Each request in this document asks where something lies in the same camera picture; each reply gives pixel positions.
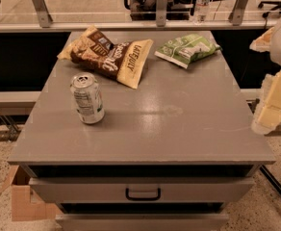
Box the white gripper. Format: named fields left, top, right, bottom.
left=249, top=17, right=281, bottom=135

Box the brown and yellow chip bag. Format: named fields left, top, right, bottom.
left=58, top=26, right=153, bottom=89

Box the green chip bag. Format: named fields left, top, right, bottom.
left=155, top=34, right=221, bottom=69

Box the clear plastic water bottle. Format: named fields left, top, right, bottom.
left=193, top=0, right=211, bottom=23

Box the grey drawer cabinet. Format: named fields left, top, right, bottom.
left=7, top=30, right=277, bottom=231

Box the silver soda can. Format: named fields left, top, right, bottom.
left=70, top=72, right=105, bottom=124

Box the lower grey drawer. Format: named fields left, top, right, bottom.
left=56, top=214, right=228, bottom=231

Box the grey drawer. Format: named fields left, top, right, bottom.
left=56, top=214, right=228, bottom=231
left=30, top=177, right=254, bottom=203

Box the upper grey drawer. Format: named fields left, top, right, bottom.
left=30, top=177, right=254, bottom=203

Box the metal glass railing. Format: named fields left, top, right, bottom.
left=0, top=0, right=281, bottom=32

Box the cardboard box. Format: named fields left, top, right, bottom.
left=0, top=166, right=62, bottom=221

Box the black drawer handle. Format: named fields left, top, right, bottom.
left=125, top=188, right=162, bottom=201

